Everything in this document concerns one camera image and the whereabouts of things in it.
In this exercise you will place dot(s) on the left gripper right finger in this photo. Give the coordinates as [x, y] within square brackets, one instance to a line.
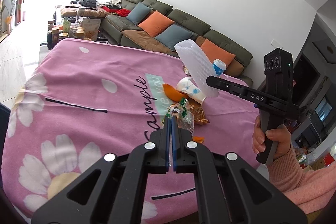
[228, 189]

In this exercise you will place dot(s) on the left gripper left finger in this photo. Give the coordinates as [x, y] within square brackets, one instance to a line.
[113, 189]

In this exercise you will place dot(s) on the small orange peel piece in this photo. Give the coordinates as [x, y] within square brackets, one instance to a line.
[198, 139]

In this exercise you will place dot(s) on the gold foil snack wrapper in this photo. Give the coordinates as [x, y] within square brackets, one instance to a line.
[199, 115]

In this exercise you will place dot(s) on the green clear snack wrapper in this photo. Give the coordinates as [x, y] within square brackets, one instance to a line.
[185, 118]

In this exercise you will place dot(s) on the blue patterned paper cup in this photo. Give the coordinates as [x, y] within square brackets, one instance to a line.
[187, 87]

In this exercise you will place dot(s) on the pink sleeved right forearm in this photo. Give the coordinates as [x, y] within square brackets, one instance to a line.
[310, 191]

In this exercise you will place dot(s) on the person's right hand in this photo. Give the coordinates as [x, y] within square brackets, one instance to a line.
[281, 135]

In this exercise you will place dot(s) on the blue white lidded cup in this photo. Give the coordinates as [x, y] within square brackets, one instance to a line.
[219, 67]

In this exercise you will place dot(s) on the orange cushion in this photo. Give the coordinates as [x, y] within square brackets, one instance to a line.
[155, 24]
[213, 52]

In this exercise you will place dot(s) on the pink daisy blanket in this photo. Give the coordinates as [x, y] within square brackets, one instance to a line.
[87, 99]

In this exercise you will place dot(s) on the blue grey cushion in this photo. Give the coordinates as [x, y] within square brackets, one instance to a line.
[173, 35]
[138, 13]

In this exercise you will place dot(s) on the green sectional sofa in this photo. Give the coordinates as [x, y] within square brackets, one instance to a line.
[127, 34]

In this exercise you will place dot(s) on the coffee table with jars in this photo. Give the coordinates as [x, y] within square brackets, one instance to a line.
[79, 28]

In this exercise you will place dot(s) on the tall green potted plant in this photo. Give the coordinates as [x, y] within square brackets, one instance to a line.
[13, 1]

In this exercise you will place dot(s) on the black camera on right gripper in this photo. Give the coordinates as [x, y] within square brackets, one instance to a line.
[278, 69]

